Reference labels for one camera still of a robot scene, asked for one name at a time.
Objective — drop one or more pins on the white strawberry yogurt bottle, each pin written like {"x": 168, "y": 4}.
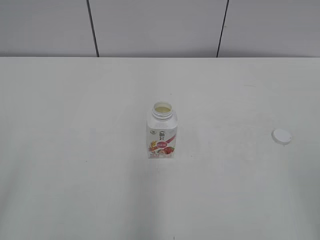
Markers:
{"x": 161, "y": 131}

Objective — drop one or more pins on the white ribbed bottle cap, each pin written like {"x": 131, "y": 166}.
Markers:
{"x": 281, "y": 136}

